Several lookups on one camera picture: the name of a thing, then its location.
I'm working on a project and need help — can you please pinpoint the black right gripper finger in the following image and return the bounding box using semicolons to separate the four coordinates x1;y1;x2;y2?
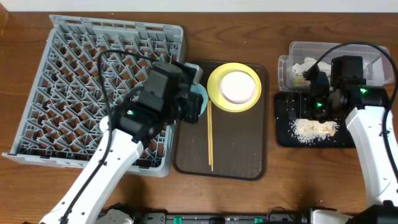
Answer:
287;93;302;120
310;96;329;120

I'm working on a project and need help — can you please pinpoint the light blue bowl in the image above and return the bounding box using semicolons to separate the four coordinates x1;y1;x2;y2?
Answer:
190;84;208;116

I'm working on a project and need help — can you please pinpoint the white paper napkin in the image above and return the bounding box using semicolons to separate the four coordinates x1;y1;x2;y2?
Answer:
293;57;331;77

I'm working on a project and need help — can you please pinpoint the pink white bowl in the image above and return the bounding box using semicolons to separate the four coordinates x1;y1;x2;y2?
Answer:
220;72;256;104

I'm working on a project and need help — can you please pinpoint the yellow round plate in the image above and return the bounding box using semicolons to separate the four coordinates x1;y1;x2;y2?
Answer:
207;63;262;113

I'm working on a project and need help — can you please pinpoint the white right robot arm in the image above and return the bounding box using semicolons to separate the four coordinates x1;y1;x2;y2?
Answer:
287;55;397;223

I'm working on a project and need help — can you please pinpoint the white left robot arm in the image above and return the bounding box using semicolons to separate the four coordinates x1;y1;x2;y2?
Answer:
41;61;204;223

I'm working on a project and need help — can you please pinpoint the pile of rice waste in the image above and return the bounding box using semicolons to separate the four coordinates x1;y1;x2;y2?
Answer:
289;119;340;144

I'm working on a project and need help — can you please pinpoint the black waste tray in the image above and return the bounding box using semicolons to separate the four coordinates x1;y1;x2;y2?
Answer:
274;92;354;148

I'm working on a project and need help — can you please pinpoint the green snack wrapper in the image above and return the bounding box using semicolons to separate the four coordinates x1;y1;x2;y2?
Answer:
293;77;310;88

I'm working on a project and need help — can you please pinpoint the wooden chopstick left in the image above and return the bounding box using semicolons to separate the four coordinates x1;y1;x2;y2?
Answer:
206;98;212;166

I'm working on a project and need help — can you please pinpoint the clear plastic bin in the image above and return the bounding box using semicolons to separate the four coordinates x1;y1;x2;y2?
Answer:
278;42;394;91

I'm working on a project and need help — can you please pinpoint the dark brown serving tray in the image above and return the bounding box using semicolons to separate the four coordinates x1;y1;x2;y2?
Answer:
173;64;269;180

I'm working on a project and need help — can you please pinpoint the grey plastic dish rack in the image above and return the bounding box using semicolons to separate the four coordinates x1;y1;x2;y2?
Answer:
4;15;186;168

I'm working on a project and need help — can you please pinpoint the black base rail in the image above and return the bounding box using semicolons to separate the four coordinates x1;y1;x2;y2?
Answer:
101;203;307;224

